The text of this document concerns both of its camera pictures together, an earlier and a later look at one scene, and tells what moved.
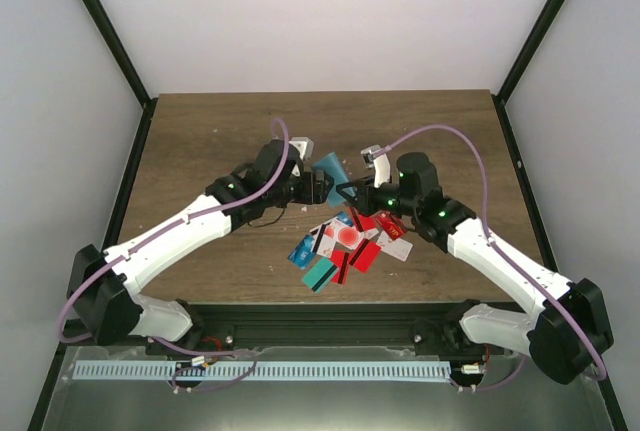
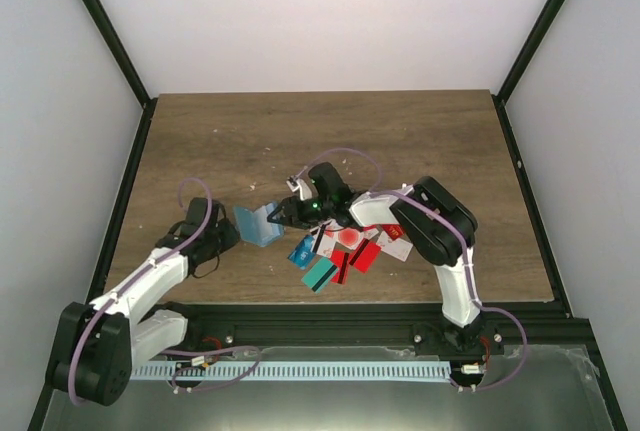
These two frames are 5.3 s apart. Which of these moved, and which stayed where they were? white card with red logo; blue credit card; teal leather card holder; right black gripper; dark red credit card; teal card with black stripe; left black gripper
Moved: left black gripper; teal leather card holder; right black gripper
Stayed: teal card with black stripe; white card with red logo; blue credit card; dark red credit card
